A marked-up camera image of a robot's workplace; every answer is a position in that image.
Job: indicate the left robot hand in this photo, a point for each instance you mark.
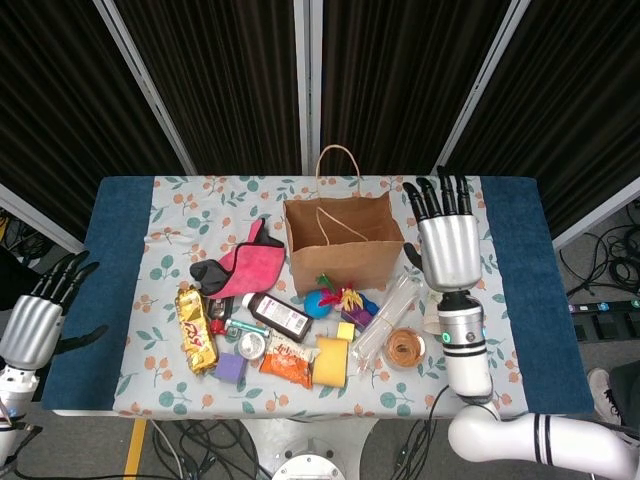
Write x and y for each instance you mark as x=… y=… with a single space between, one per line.
x=30 y=330

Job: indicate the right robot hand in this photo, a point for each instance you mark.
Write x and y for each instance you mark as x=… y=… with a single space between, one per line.
x=450 y=250

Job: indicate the transparent straw bundle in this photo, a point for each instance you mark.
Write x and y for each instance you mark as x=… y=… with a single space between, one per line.
x=385 y=315

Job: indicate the clear cup with orange contents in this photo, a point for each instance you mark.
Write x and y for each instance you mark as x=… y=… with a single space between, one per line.
x=404 y=348

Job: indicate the gold foil biscuit pack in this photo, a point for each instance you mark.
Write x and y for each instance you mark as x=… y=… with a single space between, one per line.
x=195 y=330

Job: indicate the brown paper shopping bag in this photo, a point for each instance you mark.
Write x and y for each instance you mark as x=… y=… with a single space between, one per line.
x=345 y=265

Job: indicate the black red small pack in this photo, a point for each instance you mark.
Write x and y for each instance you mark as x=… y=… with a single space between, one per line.
x=220 y=307

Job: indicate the orange snack packet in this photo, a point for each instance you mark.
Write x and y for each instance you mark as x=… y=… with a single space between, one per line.
x=285 y=365

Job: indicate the green toothpaste tube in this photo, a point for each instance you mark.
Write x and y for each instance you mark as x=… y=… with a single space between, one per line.
x=245 y=326

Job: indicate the blue toy brick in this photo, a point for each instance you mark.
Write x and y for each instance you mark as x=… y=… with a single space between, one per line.
x=371 y=305

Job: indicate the colourful feather shuttlecock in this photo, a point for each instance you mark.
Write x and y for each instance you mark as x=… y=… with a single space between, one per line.
x=350 y=299

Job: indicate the purple toy brick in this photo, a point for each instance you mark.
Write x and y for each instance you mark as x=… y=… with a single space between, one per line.
x=356 y=316

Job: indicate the blue felt table cover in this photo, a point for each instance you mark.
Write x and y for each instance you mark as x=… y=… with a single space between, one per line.
x=115 y=250

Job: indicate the small yellow foam cube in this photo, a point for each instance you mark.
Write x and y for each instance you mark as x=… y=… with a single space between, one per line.
x=345 y=331

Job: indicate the blue rubber ball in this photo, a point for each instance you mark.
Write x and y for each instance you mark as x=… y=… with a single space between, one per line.
x=316 y=305

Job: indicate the black power strip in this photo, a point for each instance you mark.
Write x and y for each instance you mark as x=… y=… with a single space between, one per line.
x=600 y=306

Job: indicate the large yellow sponge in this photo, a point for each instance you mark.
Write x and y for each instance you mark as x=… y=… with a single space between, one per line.
x=330 y=362

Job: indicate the brown medicine bottle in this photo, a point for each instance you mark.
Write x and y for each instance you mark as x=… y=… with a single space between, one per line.
x=280 y=315

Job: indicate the black screen panel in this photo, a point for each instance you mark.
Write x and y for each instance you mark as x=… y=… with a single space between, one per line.
x=60 y=100
x=225 y=75
x=575 y=100
x=390 y=75

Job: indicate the dark grey cloth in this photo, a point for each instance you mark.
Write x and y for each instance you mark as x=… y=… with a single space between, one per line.
x=210 y=274

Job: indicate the pink microfiber cloth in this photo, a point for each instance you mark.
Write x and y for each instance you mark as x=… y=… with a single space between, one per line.
x=250 y=265

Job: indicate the purple foam cube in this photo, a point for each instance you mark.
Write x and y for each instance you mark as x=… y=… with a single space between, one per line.
x=230 y=367

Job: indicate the floral print tablecloth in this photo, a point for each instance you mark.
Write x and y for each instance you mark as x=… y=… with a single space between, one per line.
x=300 y=400

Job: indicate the white sneaker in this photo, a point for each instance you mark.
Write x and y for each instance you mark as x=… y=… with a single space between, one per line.
x=605 y=395

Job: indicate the white robot torso base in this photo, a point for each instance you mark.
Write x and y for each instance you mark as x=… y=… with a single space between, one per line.
x=305 y=440

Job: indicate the white screen frame post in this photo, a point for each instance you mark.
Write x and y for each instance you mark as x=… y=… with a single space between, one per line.
x=595 y=220
x=300 y=75
x=150 y=92
x=45 y=222
x=478 y=92

